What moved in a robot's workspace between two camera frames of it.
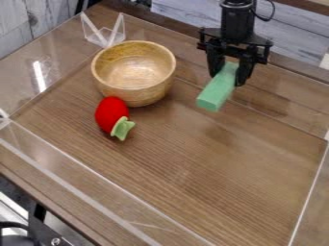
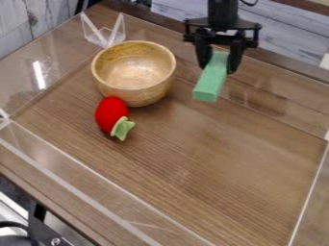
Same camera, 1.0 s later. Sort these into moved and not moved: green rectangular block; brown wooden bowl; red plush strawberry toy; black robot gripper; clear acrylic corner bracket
Moved: black robot gripper; green rectangular block
Not moved: clear acrylic corner bracket; brown wooden bowl; red plush strawberry toy
